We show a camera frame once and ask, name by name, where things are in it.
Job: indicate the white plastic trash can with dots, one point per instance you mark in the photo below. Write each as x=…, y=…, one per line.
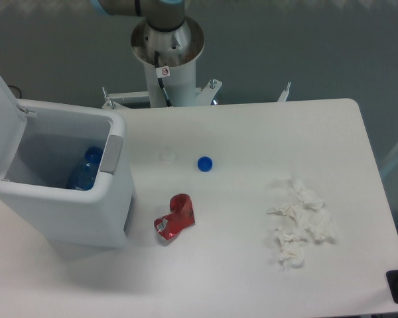
x=55, y=139

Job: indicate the white trash can lid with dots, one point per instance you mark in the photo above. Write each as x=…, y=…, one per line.
x=13, y=121

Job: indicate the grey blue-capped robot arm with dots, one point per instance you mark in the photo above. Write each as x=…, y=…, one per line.
x=165, y=36

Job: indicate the blue bottle cap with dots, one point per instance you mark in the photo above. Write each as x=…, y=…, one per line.
x=205, y=164

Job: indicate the crushed red can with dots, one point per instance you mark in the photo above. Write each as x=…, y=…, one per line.
x=180, y=217

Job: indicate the blue plastic bottle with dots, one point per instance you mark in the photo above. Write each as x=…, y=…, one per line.
x=83, y=175

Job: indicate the crumpled white tissue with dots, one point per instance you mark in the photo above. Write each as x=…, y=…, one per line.
x=304, y=219

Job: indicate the white base frame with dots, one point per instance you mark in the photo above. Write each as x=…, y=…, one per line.
x=203, y=96

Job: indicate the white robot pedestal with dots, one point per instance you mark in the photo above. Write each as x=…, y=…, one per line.
x=180, y=82

